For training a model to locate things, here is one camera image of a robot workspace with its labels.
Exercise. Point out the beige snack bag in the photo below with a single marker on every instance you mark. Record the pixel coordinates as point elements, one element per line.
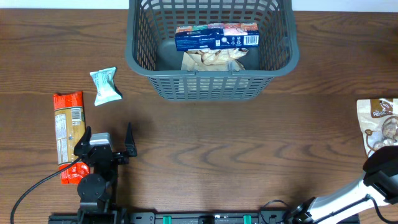
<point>214,61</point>

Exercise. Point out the blue tissue pack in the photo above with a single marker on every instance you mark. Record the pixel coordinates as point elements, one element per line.
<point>217,36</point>

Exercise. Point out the grey plastic basket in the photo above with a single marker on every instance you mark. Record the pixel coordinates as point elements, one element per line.
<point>151,49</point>

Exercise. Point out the red orange snack packet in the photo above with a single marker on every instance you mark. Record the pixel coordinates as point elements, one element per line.
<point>69,128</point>

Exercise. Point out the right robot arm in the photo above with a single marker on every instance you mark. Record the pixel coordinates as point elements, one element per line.
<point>241,169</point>

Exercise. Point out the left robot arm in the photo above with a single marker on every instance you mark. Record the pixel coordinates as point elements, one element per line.
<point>97,190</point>

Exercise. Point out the mint green wipes packet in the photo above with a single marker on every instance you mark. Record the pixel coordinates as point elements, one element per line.
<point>104,82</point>

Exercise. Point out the brown white snack bag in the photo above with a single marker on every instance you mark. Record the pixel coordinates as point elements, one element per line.
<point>378,123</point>

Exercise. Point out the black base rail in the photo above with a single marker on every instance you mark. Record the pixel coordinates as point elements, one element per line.
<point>276,216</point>

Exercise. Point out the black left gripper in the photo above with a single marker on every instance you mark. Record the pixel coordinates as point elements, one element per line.
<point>130,147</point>

